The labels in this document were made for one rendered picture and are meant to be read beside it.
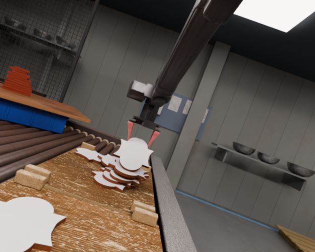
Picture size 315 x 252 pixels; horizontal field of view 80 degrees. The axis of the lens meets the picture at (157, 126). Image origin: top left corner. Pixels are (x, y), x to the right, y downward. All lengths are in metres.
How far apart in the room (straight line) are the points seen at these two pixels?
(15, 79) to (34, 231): 0.98
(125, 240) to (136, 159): 0.29
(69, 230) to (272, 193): 4.48
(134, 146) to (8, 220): 0.41
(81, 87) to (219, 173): 3.40
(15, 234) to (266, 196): 4.52
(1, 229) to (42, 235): 0.05
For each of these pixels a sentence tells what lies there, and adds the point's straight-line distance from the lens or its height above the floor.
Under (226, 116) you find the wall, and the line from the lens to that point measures 4.12.
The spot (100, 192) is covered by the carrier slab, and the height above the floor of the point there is 0.94.
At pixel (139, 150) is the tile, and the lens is 0.67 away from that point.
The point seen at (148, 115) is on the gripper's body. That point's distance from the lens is 0.66.
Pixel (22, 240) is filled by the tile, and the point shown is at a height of 0.95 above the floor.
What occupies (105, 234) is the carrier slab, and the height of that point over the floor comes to 0.94.
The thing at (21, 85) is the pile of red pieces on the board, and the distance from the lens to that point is 1.26.
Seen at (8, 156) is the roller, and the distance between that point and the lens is 0.70.
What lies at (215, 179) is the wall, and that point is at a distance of 4.21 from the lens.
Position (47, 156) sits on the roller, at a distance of 0.78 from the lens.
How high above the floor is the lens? 1.17
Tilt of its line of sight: 1 degrees down
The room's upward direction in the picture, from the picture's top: 21 degrees clockwise
